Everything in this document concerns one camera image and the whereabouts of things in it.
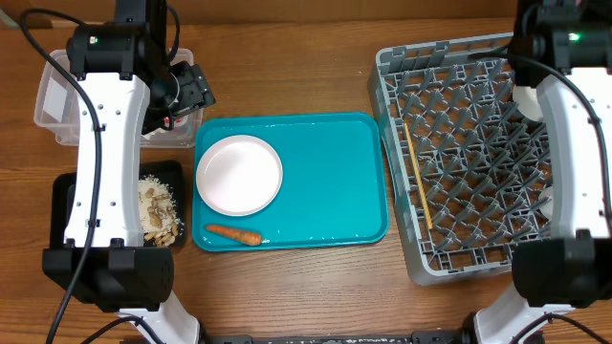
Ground pink round plate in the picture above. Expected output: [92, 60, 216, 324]
[195, 135, 283, 217]

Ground rice and peanut scraps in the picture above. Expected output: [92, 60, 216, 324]
[138, 175, 183, 247]

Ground wooden chopstick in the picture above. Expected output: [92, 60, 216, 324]
[403, 122, 433, 230]

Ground large white bowl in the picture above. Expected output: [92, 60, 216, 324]
[513, 86, 543, 122]

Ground small white cup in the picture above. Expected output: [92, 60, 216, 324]
[538, 186, 554, 220]

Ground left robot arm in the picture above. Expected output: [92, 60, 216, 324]
[43, 1, 214, 343]

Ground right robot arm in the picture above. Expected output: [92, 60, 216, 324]
[464, 1, 611, 343]

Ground grey dishwasher rack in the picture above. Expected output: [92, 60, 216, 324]
[369, 33, 553, 285]

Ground black plastic tray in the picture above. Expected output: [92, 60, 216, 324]
[49, 161, 187, 248]

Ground clear plastic bin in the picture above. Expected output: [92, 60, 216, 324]
[33, 63, 203, 148]

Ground orange carrot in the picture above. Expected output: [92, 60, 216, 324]
[206, 225, 263, 247]

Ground teal serving tray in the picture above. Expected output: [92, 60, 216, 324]
[191, 112, 389, 252]

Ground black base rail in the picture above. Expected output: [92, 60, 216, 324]
[200, 330, 476, 344]

